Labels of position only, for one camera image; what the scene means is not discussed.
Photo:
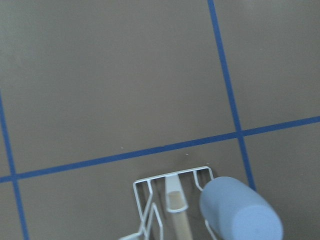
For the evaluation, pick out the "blue plastic cup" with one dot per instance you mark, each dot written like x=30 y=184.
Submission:
x=236 y=212

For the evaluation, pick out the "brown paper table cover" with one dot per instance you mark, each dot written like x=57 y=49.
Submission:
x=95 y=94

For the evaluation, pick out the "white wire cup rack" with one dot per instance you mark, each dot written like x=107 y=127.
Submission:
x=163 y=206

